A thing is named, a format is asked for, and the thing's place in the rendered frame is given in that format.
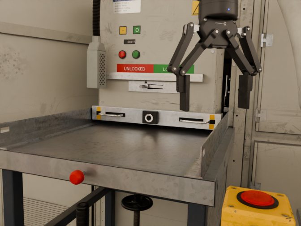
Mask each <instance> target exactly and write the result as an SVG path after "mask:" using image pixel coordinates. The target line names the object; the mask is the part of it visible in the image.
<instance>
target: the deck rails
mask: <svg viewBox="0 0 301 226"><path fill-rule="evenodd" d="M104 122H108V121H103V120H93V119H92V108H88V109H81V110H75V111H70V112H64V113H57V114H52V115H46V116H40V117H33V118H28V119H22V120H16V121H11V122H4V123H0V129H1V128H3V127H9V131H7V132H2V133H1V131H0V149H3V150H10V149H13V148H17V147H20V146H23V145H27V144H30V143H34V142H38V141H41V140H44V139H48V138H52V137H55V136H59V135H62V134H66V133H69V132H73V131H76V130H80V129H83V128H87V127H90V126H94V125H97V124H101V123H104ZM227 129H228V112H227V113H226V114H225V116H224V117H223V118H222V119H221V121H220V122H219V123H218V125H217V126H216V127H215V129H214V130H213V131H212V132H211V133H210V135H209V136H208V137H207V139H206V140H205V141H204V143H203V144H202V145H201V150H200V153H199V155H198V156H197V157H196V159H195V160H194V162H193V163H192V164H191V166H190V167H189V168H188V170H187V171H186V173H185V174H184V177H190V178H198V179H203V178H204V176H205V174H206V172H207V170H208V168H209V166H210V164H211V162H212V160H213V158H214V156H215V154H216V152H217V150H218V148H219V146H220V144H221V142H222V140H223V138H224V136H225V134H226V132H227Z"/></svg>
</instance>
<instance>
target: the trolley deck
mask: <svg viewBox="0 0 301 226"><path fill-rule="evenodd" d="M212 131H213V130H205V129H195V128H184V127H174V126H159V125H149V124H139V123H128V122H114V121H108V122H104V123H101V124H97V125H94V126H90V127H87V128H83V129H80V130H76V131H73V132H69V133H66V134H62V135H59V136H55V137H52V138H48V139H44V140H41V141H38V142H34V143H30V144H27V145H23V146H20V147H17V148H13V149H10V150H3V149H0V169H3V170H10V171H15V172H20V173H26V174H32V175H38V176H43V177H48V178H55V179H60V180H65V181H70V179H69V176H70V174H71V173H72V172H73V171H75V170H80V171H82V172H83V171H85V172H86V175H84V181H83V182H82V184H87V185H92V186H98V187H104V188H110V189H115V190H120V191H126V192H132V193H137V194H142V195H147V196H154V197H159V198H165V199H170V200H176V201H181V202H186V203H192V204H198V205H204V206H209V207H215V204H216V201H217V198H218V194H219V191H220V187H221V184H222V181H223V178H224V173H225V170H226V167H227V164H228V160H229V157H230V153H231V150H232V146H233V143H234V136H235V127H234V128H230V127H229V128H228V129H227V132H226V134H225V136H224V138H223V140H222V142H221V144H220V146H219V148H218V150H217V152H216V154H215V156H214V158H213V160H212V162H211V164H210V166H209V168H208V170H207V172H206V174H205V176H204V178H203V179H198V178H190V177H184V174H185V173H186V171H187V170H188V168H189V167H190V166H191V164H192V163H193V162H194V160H195V159H196V157H197V156H198V155H199V153H200V150H201V145H202V144H203V143H204V141H205V140H206V139H207V137H208V136H209V135H210V133H211V132H212Z"/></svg>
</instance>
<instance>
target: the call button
mask: <svg viewBox="0 0 301 226"><path fill-rule="evenodd" d="M241 198H242V199H243V200H244V201H246V202H248V203H250V204H254V205H260V206H269V205H272V204H274V199H273V198H272V197H271V196H270V195H269V194H267V193H265V192H262V191H255V190H249V191H245V192H243V193H242V194H241Z"/></svg>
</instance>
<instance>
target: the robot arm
mask: <svg viewBox="0 0 301 226"><path fill-rule="evenodd" d="M197 1H199V4H198V19H199V24H198V25H194V23H193V22H190V23H187V24H185V25H184V26H183V33H182V37H181V39H180V41H179V43H178V46H177V48H176V50H175V52H174V54H173V56H172V58H171V60H170V62H169V65H168V67H167V71H168V72H171V73H173V74H175V75H176V91H177V92H180V110H182V111H185V112H188V111H189V90H190V75H185V74H186V73H187V72H188V70H189V69H190V68H191V66H192V65H193V64H194V63H195V61H196V60H197V59H198V58H199V57H200V55H201V54H202V53H203V51H204V50H205V49H206V48H208V49H212V48H216V49H225V50H226V51H227V52H228V53H229V54H230V56H231V57H232V59H233V60H234V61H235V63H236V65H237V66H238V68H239V69H240V71H241V72H242V74H243V75H239V88H238V108H242V109H249V100H250V91H252V89H253V76H256V75H257V73H261V72H262V67H261V64H260V61H259V59H258V56H257V53H256V50H255V47H254V44H253V41H252V39H251V30H250V26H245V27H242V28H237V25H236V21H237V17H238V0H197ZM277 2H278V4H279V7H280V10H281V12H282V15H283V17H284V21H285V24H286V27H287V30H288V35H289V38H290V42H291V46H292V52H293V57H294V62H295V68H296V75H297V89H298V102H299V106H300V109H301V0H277ZM196 32H197V34H198V35H199V37H200V40H199V41H198V42H197V43H196V45H195V47H194V49H193V50H192V51H191V52H190V54H189V55H188V56H187V57H186V58H185V60H184V61H183V62H182V64H181V65H180V63H181V60H182V58H183V56H184V54H185V52H186V50H187V48H188V46H189V43H190V41H191V39H192V37H193V35H195V33H196ZM236 35H237V37H238V38H239V42H240V44H241V48H242V50H243V53H244V54H243V53H242V51H241V50H240V48H239V44H238V42H237V41H236V39H235V36H236ZM179 65H180V66H179Z"/></svg>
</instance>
